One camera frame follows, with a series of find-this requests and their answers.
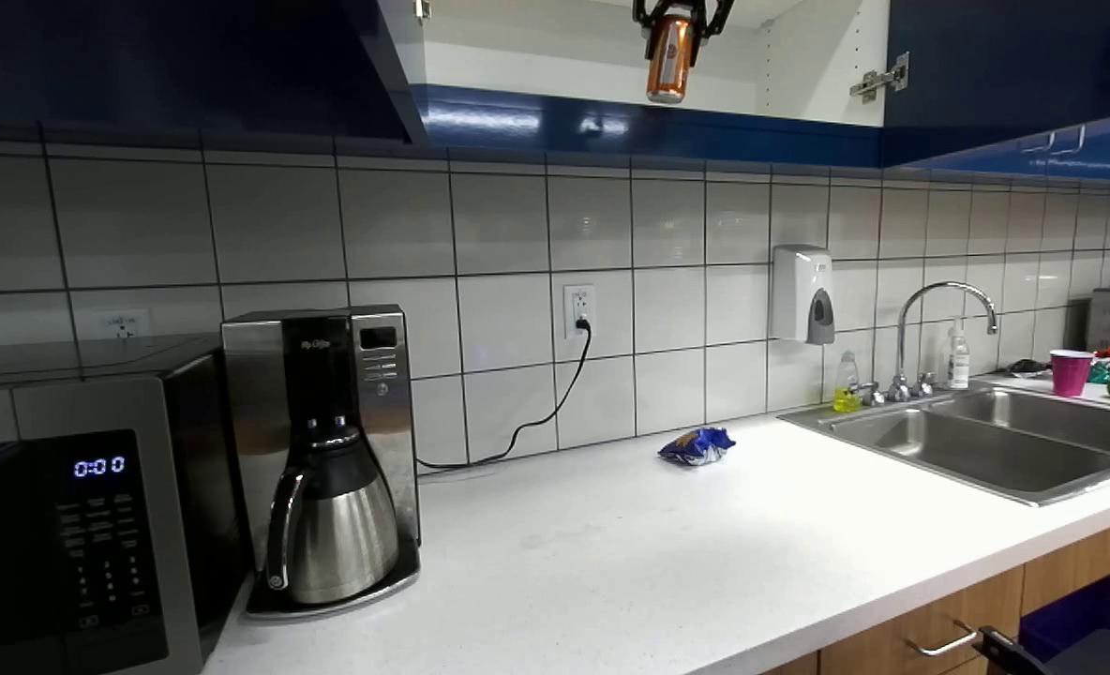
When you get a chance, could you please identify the orange soda can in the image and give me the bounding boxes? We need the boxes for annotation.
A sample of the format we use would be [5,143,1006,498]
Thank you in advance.
[646,0,706,107]

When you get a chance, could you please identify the blue cabinet door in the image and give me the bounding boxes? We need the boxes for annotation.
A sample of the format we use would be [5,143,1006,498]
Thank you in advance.
[0,0,430,152]
[882,0,1110,169]

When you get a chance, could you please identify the wooden base cabinet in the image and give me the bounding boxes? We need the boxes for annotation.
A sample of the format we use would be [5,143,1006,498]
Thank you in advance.
[763,512,1110,675]

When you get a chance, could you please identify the white soap dispenser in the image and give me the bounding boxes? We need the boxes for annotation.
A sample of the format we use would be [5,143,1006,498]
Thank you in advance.
[770,243,840,349]

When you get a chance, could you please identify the chrome faucet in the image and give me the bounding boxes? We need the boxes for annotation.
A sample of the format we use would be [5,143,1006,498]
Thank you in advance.
[868,278,1001,404]

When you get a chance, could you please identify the yellow dish soap bottle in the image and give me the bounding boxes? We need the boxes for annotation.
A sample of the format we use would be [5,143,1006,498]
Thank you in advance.
[826,349,867,417]

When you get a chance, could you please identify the small white bottle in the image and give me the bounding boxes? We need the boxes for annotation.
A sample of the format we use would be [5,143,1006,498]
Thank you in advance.
[948,327,975,395]

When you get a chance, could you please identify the blue snack wrapper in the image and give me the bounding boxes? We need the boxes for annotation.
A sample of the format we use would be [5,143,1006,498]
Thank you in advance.
[655,425,738,472]

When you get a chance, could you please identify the black steel coffee maker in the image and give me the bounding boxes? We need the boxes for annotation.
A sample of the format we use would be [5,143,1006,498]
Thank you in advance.
[216,305,425,624]

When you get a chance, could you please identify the pink cup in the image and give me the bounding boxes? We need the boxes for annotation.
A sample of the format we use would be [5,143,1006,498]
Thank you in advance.
[1047,345,1097,402]

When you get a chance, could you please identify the stainless steel sink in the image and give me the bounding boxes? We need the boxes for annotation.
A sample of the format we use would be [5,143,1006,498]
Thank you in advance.
[786,382,1110,512]

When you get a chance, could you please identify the steel coffee carafe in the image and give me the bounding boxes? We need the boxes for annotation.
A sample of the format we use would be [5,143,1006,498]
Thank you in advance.
[262,425,406,610]

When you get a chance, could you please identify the black stand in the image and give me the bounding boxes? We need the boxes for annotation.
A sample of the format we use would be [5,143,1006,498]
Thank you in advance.
[967,624,1058,675]

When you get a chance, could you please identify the blue bin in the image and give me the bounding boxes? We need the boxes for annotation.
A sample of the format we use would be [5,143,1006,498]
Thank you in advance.
[1016,573,1110,669]

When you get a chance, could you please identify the black steel microwave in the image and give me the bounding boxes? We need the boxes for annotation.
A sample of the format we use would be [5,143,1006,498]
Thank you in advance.
[0,343,246,675]

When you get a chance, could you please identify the blue wall cabinet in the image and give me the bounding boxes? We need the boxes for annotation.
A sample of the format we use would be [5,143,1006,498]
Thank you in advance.
[376,0,1110,187]

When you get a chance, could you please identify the white wall outlet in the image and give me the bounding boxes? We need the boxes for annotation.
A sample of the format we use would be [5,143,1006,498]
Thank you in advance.
[100,308,150,353]
[560,283,605,362]

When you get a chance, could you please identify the black power cord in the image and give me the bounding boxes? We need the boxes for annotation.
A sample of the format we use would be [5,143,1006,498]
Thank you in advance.
[415,315,596,475]

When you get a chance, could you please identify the metal drawer handle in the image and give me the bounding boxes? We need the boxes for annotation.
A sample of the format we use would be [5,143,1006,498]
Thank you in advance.
[903,624,981,663]

